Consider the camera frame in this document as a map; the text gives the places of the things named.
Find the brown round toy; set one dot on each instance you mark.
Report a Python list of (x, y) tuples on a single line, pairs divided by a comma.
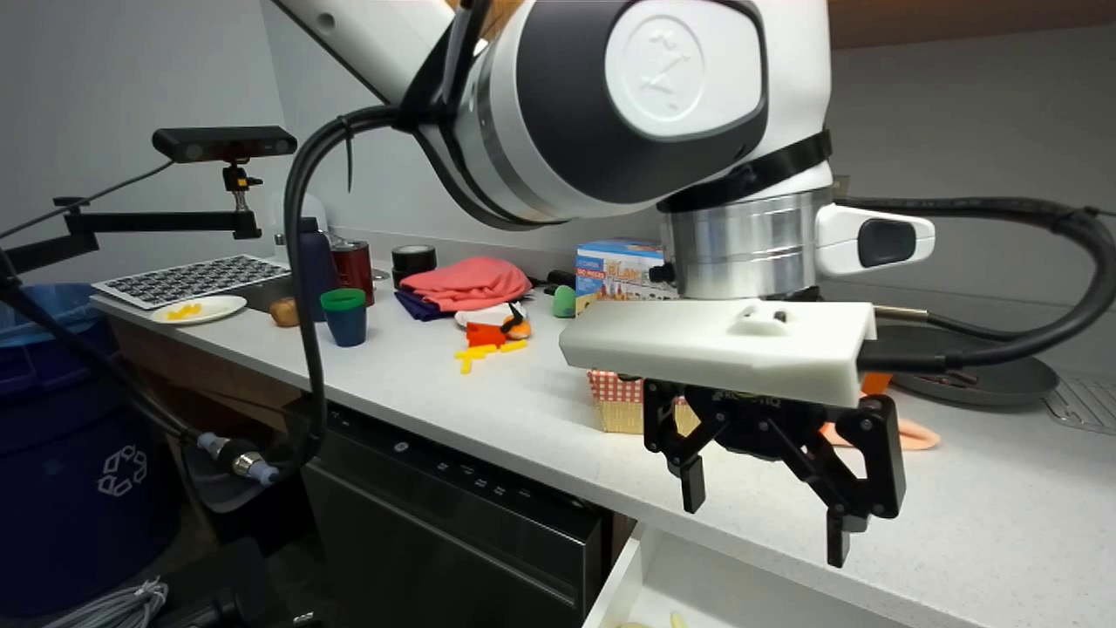
[(281, 313)]

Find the blue cup green lid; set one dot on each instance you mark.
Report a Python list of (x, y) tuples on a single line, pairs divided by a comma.
[(346, 321)]

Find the blue toy food box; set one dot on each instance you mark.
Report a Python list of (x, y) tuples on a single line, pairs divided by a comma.
[(617, 274)]

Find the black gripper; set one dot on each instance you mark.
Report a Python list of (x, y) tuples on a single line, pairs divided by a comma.
[(755, 421)]

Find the orange cup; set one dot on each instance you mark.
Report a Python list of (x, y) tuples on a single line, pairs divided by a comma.
[(876, 385)]

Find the peach cloth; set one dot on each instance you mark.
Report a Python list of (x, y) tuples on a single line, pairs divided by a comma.
[(919, 436)]

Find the wooden front kitchen drawer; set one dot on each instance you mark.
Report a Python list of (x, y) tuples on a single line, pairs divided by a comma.
[(745, 581)]

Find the yellow toy fry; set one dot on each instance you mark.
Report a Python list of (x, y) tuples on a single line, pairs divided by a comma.
[(510, 342), (476, 356)]

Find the black tape roll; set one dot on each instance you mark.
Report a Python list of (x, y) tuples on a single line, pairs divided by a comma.
[(413, 268)]

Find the black pouch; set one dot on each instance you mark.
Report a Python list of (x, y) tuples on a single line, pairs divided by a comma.
[(559, 279)]

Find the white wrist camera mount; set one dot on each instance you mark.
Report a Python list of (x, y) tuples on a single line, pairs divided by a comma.
[(698, 350)]

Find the dark blue bottle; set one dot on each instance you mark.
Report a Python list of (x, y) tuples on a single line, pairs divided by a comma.
[(331, 274)]

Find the white plate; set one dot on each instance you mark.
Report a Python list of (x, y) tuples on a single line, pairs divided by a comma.
[(223, 310)]

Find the dark blue cloth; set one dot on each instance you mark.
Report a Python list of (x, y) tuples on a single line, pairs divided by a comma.
[(416, 310)]

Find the red can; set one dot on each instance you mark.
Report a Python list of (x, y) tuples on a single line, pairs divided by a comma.
[(355, 271)]

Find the orange black white toy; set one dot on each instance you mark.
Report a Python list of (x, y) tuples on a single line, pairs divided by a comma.
[(483, 316)]

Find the green toy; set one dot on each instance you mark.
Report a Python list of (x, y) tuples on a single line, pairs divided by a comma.
[(563, 303)]

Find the wooden base cabinet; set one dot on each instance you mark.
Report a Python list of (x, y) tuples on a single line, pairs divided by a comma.
[(211, 380)]

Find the black round disc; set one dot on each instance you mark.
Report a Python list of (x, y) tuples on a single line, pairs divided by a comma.
[(989, 381)]

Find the yellow toy food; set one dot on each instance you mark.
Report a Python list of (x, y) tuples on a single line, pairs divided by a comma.
[(183, 313)]

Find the pink red cloth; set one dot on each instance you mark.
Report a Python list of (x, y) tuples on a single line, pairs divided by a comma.
[(466, 284)]

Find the red toy fries carton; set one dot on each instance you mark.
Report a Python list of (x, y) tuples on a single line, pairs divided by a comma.
[(483, 335)]

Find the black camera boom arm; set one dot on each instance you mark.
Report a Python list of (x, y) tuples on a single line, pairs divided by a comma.
[(152, 220)]

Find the dish drying rack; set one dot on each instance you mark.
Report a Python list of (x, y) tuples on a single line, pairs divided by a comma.
[(194, 279)]

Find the dark steel dishwasher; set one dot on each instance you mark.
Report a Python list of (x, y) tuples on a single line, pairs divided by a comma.
[(466, 560)]

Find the black stereo camera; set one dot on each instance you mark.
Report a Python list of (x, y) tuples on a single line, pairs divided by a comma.
[(223, 145)]

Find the blue recycling bin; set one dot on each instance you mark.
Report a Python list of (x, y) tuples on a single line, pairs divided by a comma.
[(70, 499)]

